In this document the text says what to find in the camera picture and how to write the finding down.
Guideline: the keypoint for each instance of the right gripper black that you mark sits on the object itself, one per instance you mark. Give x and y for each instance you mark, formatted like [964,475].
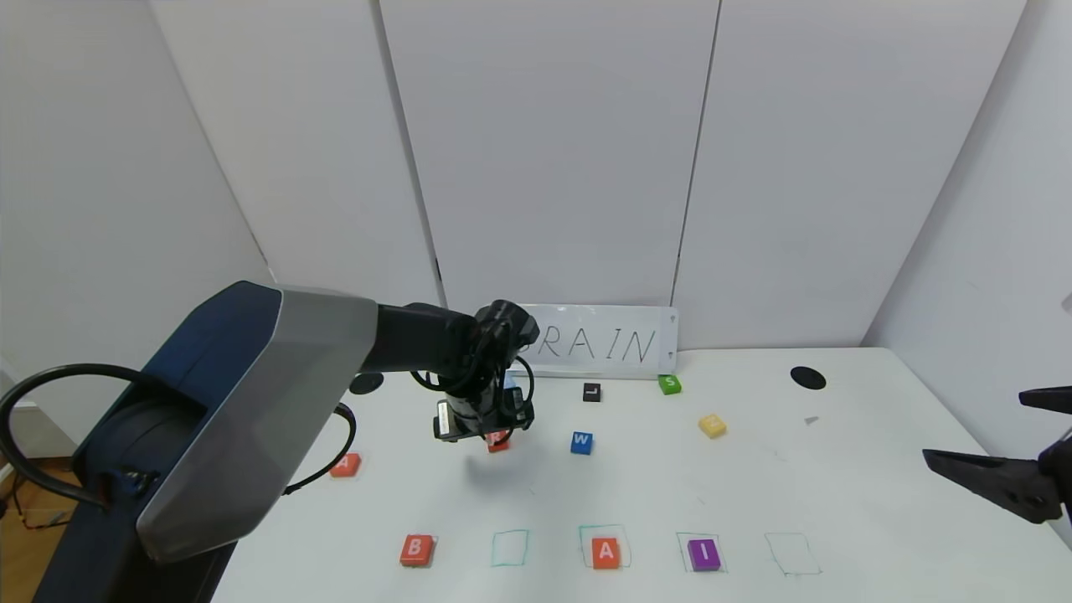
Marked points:
[1062,477]

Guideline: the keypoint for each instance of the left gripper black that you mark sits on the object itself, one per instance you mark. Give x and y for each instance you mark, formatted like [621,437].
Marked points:
[456,424]

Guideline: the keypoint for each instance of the orange R letter block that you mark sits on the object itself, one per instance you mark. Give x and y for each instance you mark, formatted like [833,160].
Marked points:
[499,445]

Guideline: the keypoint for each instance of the orange A letter block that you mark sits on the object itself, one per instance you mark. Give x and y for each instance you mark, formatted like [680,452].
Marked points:
[345,466]
[606,553]

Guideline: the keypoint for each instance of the yellow N letter block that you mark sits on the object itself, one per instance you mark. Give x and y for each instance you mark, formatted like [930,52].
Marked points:
[712,426]

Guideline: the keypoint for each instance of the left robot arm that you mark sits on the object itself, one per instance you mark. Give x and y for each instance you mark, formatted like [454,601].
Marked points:
[251,402]

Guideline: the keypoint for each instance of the black round table grommet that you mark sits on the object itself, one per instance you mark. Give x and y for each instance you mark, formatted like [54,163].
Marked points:
[807,378]
[365,385]

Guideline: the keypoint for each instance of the blue W letter block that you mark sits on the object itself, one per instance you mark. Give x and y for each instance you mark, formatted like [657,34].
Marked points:
[582,443]

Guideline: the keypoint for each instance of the orange B letter block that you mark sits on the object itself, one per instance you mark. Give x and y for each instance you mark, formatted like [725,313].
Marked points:
[417,550]

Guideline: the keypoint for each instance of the black L letter block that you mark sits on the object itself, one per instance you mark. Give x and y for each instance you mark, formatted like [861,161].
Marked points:
[592,393]

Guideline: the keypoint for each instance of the white BRAIN sign board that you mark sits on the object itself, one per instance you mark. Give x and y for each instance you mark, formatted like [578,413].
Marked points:
[611,342]

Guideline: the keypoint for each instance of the green S letter block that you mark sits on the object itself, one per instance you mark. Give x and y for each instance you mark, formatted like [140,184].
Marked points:
[669,384]

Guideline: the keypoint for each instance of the purple I letter block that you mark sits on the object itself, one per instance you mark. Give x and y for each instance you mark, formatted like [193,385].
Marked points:
[704,554]

